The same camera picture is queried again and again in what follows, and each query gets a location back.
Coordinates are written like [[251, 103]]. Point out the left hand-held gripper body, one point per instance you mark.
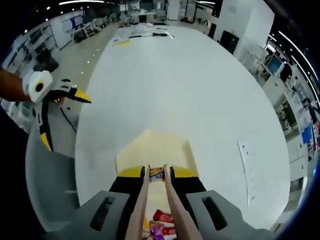
[[46, 80]]

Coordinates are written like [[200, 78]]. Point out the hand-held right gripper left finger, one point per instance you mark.
[[122, 210]]

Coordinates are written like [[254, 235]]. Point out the beige hexagonal container tray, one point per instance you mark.
[[155, 147]]

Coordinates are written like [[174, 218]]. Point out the blue storage crate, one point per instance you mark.
[[306, 134]]

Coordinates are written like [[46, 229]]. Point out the white mesh office chair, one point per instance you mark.
[[52, 175]]

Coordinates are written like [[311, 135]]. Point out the black cabinet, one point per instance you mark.
[[228, 42]]

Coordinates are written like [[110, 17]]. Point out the white square pillar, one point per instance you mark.
[[247, 22]]

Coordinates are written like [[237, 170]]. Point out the small orange food packet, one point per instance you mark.
[[156, 175]]

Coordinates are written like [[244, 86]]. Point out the person's left hand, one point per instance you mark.
[[62, 101]]

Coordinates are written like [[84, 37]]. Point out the black bar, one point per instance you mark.
[[136, 36], [160, 34]]

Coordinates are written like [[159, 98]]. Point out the teal display machine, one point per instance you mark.
[[275, 64]]

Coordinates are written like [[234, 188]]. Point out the black office chair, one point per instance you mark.
[[46, 60]]

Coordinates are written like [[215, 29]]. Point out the pink food tongs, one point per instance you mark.
[[140, 207]]

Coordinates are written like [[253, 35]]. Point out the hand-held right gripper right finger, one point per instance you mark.
[[192, 183]]

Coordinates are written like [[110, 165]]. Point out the pile of snack packets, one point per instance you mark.
[[162, 217]]

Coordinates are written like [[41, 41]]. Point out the long white counter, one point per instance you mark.
[[272, 87]]

